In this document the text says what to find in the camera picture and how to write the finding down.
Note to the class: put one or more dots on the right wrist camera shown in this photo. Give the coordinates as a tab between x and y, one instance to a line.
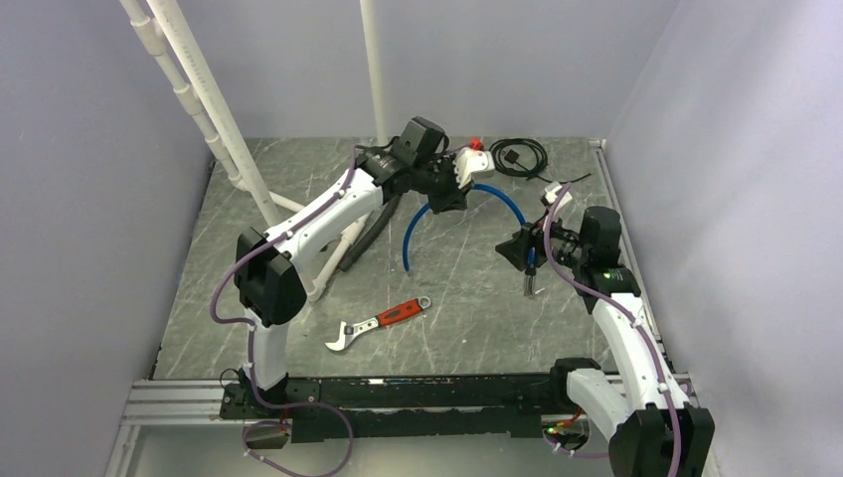
556	192

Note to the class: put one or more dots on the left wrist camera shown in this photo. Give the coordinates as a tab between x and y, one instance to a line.
472	161

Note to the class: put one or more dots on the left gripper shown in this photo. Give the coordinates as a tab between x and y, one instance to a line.
456	199

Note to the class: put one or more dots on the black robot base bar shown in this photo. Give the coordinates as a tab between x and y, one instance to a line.
517	405

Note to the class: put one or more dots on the aluminium rail frame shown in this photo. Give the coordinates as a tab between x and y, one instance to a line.
156	403

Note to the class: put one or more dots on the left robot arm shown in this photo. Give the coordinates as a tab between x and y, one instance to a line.
268	267

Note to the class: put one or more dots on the red handled adjustable wrench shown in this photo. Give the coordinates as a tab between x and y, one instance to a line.
349	332

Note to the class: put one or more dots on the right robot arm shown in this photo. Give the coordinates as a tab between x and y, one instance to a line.
650	426

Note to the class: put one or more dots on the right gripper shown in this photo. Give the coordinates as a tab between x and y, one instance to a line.
516	249

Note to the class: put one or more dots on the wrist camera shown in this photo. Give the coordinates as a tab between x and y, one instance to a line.
472	161
556	192

